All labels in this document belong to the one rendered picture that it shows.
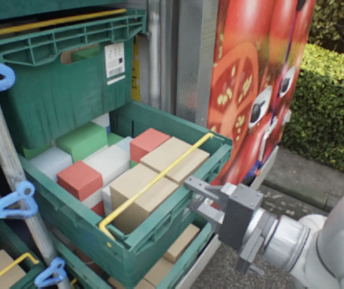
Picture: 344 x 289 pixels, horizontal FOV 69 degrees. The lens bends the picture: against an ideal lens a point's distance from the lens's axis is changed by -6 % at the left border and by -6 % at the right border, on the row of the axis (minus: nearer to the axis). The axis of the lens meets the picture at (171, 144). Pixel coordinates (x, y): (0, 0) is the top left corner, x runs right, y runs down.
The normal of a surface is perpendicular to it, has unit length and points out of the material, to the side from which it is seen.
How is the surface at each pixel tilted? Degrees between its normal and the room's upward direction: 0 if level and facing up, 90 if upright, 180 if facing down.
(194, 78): 90
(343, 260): 88
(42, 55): 94
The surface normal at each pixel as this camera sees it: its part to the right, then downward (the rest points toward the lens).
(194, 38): -0.59, 0.44
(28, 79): 0.80, 0.40
